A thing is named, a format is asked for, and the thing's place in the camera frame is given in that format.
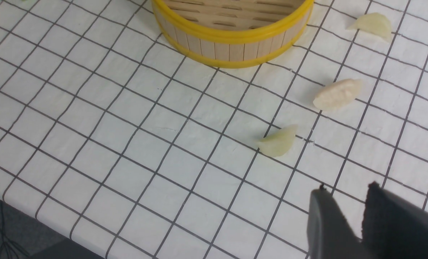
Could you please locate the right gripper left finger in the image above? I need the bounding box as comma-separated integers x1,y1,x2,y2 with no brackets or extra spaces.
307,184,369,259

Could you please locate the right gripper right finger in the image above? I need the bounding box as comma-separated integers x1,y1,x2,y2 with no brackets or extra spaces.
362,182,428,259

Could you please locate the small dumpling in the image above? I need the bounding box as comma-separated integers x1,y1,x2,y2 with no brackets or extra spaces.
257,124,299,157

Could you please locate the cream dumpling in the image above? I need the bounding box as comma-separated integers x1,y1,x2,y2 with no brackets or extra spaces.
313,79,363,111

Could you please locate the pale green dumpling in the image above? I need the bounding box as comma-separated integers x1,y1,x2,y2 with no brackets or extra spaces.
347,13,392,42

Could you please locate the yellow bamboo steamer tray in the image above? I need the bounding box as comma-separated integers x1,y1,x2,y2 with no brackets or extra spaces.
151,0,314,69

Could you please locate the white grid tablecloth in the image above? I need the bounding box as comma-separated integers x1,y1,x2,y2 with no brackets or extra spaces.
0,0,428,259

